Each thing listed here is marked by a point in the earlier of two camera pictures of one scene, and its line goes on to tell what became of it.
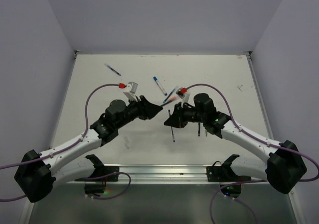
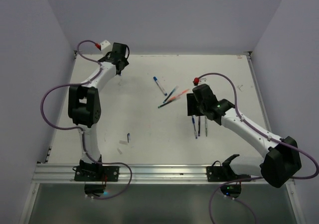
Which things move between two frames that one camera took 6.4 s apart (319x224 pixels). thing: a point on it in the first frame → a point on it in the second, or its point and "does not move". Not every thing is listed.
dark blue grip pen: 172,128 → 193,121
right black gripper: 177,119 → 192,108
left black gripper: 147,110 → 105,56
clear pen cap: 126,141 → 119,151
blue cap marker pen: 159,85 does not move
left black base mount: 101,173 does not move
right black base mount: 224,172 does not move
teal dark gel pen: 165,104 does not move
